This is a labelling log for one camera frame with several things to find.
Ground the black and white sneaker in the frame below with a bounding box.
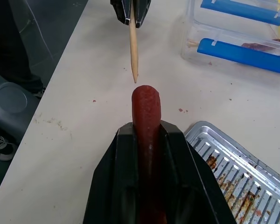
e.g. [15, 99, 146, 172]
[0, 132, 17, 161]
[33, 86, 47, 99]

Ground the person's dark trouser leg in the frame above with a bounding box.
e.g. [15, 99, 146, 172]
[0, 0, 45, 94]

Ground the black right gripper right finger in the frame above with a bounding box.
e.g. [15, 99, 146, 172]
[159, 120, 237, 224]

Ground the ribbed metal baking tray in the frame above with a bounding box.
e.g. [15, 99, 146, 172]
[184, 120, 280, 224]

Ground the grey rounded plastic housing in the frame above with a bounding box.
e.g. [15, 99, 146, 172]
[0, 67, 38, 146]

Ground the red sausage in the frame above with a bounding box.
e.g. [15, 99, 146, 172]
[131, 84, 169, 224]

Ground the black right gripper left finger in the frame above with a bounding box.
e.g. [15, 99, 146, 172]
[83, 122, 139, 224]

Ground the sausage piece in clear container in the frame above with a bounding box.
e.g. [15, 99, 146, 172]
[241, 38, 280, 51]

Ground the wooden skewer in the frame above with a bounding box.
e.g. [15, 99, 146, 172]
[128, 0, 140, 84]

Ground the blue container latch bar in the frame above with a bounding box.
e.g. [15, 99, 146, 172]
[196, 37, 280, 76]
[200, 0, 280, 27]

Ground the clear plastic container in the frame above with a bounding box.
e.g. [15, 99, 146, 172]
[180, 0, 280, 77]

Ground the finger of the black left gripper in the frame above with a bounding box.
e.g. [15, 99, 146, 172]
[110, 0, 132, 25]
[133, 0, 153, 29]

